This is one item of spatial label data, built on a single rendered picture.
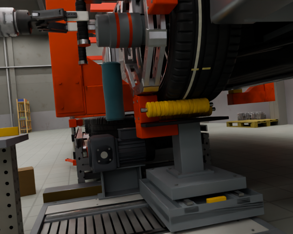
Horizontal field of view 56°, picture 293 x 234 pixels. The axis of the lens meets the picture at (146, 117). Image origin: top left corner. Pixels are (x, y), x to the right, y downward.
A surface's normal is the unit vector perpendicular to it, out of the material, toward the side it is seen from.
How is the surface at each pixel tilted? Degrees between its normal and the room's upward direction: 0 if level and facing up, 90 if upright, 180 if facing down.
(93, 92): 90
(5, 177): 90
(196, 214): 90
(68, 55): 90
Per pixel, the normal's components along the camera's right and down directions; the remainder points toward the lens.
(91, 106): 0.23, -0.01
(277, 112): -0.97, 0.09
